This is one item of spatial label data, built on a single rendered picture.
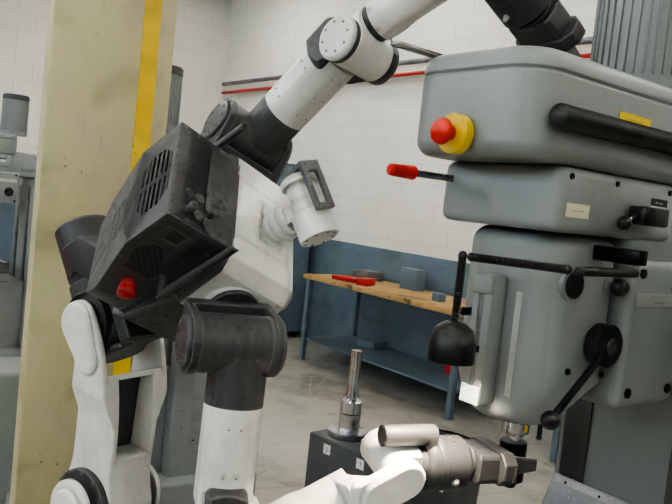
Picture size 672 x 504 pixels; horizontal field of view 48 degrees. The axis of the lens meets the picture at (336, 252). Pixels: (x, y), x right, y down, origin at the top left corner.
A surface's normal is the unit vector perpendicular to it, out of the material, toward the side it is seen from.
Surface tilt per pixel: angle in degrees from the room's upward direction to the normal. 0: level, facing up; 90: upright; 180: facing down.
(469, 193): 90
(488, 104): 90
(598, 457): 90
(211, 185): 58
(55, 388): 90
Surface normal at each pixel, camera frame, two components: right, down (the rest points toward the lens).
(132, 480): 0.83, -0.04
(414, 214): -0.79, -0.04
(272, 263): 0.75, -0.43
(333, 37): -0.66, -0.18
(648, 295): 0.61, 0.12
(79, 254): -0.56, 0.00
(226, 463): 0.25, 0.03
